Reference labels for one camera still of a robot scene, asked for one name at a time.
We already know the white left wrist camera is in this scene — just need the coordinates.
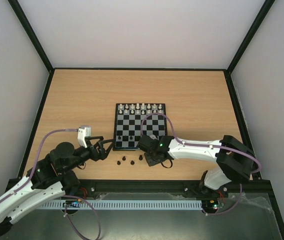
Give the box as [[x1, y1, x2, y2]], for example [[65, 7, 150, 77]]
[[77, 125, 92, 148]]

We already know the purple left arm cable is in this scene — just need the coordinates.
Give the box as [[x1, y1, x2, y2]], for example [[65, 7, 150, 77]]
[[0, 127, 102, 240]]

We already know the black frame post rear right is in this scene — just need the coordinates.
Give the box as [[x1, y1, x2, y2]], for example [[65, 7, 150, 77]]
[[227, 0, 275, 75]]

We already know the black aluminium front rail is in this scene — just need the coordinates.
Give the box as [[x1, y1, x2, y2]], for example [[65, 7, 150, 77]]
[[80, 179, 274, 200]]

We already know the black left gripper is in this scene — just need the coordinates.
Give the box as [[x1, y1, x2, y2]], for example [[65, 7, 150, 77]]
[[62, 136, 117, 173]]

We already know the light blue cable duct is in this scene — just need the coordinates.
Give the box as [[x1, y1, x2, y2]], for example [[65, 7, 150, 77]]
[[38, 199, 203, 211]]

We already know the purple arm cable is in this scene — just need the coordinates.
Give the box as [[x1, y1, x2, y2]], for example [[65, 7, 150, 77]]
[[140, 112, 262, 217], [0, 127, 102, 240]]

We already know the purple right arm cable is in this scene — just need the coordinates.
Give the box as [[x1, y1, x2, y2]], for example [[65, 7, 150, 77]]
[[140, 112, 262, 217]]

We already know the black frame post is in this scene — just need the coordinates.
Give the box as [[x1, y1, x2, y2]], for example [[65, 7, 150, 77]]
[[8, 0, 54, 73], [227, 0, 275, 75]]

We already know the black frame post rear left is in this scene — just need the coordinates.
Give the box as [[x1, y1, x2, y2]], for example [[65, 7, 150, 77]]
[[8, 0, 54, 73]]

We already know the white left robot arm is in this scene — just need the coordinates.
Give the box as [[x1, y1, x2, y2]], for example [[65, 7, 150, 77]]
[[0, 136, 115, 237]]

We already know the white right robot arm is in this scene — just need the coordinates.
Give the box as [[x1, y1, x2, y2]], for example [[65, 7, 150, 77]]
[[137, 135, 254, 197]]

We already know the black and silver chessboard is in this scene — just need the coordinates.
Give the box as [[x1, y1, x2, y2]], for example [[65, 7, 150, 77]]
[[113, 102, 168, 151]]

